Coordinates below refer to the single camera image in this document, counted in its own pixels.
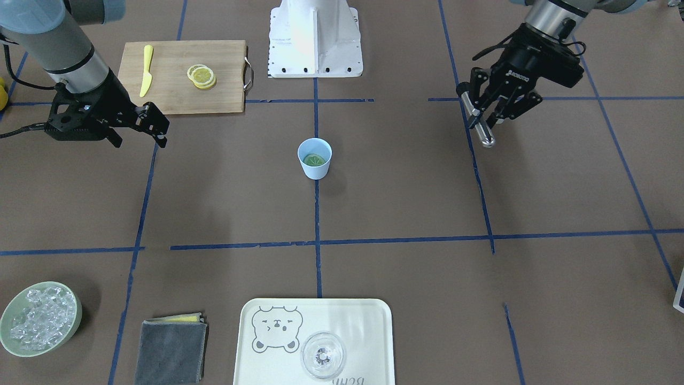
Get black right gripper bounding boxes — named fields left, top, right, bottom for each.
left=44, top=72, right=169, bottom=148

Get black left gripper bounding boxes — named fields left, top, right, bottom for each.
left=456, top=24, right=585, bottom=127

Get steel muddler with black cap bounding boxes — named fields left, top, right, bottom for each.
left=460, top=91, right=495, bottom=148

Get lemon slice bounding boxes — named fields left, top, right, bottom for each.
left=302, top=153, right=327, bottom=167

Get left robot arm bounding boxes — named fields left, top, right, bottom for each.
left=457, top=1, right=644, bottom=129

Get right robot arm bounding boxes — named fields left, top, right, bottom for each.
left=1, top=1, right=169, bottom=148

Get lemon slices on board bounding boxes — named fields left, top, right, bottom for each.
left=186, top=64, right=216, bottom=89

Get yellow lemon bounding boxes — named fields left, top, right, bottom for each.
left=0, top=76, right=9, bottom=111

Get light blue cup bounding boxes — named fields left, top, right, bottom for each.
left=297, top=138, right=332, bottom=180

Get wooden cutting board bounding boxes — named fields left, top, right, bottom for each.
left=118, top=41, right=248, bottom=116

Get yellow plastic knife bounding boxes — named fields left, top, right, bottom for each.
left=139, top=44, right=154, bottom=98

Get green bowl of ice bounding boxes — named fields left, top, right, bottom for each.
left=1, top=282, right=83, bottom=358

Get grey folded cloth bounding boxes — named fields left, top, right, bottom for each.
left=134, top=312, right=208, bottom=384

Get cream bear tray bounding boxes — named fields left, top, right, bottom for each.
left=233, top=298, right=396, bottom=384

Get clear wine glass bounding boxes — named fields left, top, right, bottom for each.
left=301, top=332, right=347, bottom=381

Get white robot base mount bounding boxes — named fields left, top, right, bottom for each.
left=267, top=1, right=364, bottom=79

